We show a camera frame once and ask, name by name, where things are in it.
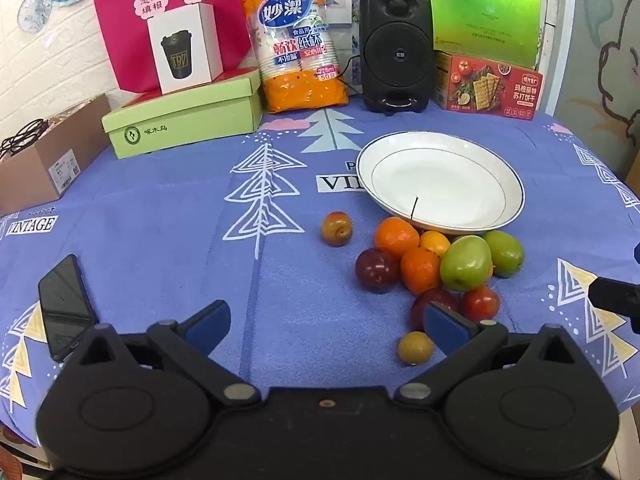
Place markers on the orange paper cup package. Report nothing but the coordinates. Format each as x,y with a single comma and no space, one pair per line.
296,55

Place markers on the small brown kiwi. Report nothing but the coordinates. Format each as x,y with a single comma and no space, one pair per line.
415,348

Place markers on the brown cardboard box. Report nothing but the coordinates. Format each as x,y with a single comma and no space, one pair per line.
42,173

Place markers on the red yellow plum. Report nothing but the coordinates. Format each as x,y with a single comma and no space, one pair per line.
336,229

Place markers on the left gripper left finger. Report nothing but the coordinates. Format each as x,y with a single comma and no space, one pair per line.
185,348

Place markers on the white ceramic plate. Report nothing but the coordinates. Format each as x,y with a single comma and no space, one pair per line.
441,182

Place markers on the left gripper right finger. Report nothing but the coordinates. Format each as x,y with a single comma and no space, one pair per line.
468,347

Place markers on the pink paper bag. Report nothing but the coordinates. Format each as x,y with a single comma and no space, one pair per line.
126,36

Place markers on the red cracker box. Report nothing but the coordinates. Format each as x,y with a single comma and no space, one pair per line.
478,86

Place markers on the green shoe box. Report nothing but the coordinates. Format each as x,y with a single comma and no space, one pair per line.
229,106

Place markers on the orange with stem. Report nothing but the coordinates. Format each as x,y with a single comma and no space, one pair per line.
396,236

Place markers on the yellow orange tangerine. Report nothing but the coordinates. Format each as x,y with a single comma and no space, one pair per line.
435,242

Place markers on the dark red plum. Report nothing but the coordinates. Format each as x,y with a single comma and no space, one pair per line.
377,270
431,296

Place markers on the green apple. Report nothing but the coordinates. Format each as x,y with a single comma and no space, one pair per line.
507,253
466,264

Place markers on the green gift box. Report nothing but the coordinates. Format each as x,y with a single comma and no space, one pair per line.
500,30

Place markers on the black smartphone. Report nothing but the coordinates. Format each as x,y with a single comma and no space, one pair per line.
66,308

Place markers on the white cup box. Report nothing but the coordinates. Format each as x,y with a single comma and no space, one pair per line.
185,47

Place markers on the small red apple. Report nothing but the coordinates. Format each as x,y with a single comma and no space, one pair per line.
480,304

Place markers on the black speaker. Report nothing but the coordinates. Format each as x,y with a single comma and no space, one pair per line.
397,60

